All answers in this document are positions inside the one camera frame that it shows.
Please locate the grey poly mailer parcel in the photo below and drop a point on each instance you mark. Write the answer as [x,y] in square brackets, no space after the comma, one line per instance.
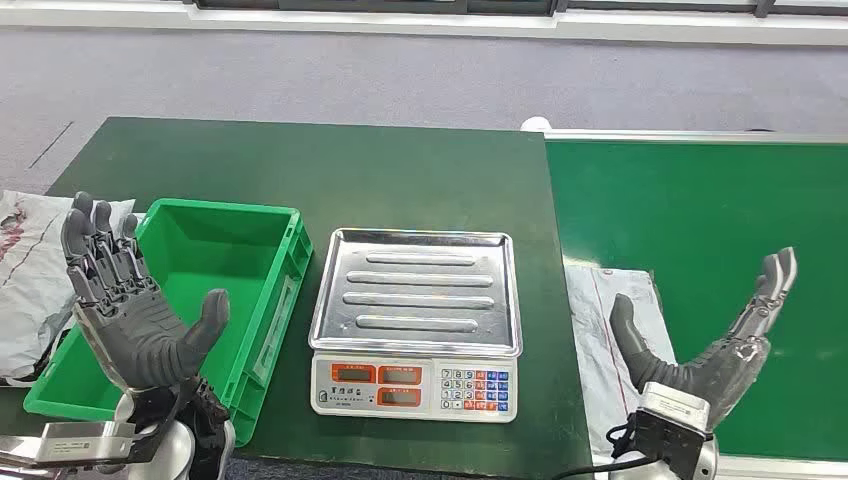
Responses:
[33,285]
[596,331]

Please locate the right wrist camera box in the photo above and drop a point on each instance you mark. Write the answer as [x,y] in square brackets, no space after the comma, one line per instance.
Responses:
[672,405]

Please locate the dark window frame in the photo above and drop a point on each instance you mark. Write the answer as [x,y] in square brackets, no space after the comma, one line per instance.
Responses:
[371,5]

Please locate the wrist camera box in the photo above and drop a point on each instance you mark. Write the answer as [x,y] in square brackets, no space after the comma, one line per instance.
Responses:
[672,405]
[79,442]

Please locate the steel tray electronic scale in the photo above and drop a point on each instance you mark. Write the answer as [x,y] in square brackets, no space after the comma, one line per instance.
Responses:
[417,298]

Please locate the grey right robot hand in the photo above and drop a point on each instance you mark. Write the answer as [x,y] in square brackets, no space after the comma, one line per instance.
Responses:
[722,371]

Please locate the white window ledge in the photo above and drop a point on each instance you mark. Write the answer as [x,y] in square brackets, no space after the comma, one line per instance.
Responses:
[397,24]

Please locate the white conveyor roller cap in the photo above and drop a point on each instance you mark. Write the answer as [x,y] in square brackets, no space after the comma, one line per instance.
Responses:
[535,124]

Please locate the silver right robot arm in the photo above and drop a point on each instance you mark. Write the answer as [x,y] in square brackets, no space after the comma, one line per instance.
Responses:
[709,462]

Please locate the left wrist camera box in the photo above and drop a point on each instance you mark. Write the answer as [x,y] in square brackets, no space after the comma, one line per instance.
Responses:
[79,442]

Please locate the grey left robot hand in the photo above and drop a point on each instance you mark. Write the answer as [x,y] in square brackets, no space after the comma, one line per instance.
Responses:
[132,338]

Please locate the green plastic crate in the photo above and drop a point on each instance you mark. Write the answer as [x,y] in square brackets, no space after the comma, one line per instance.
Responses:
[199,265]

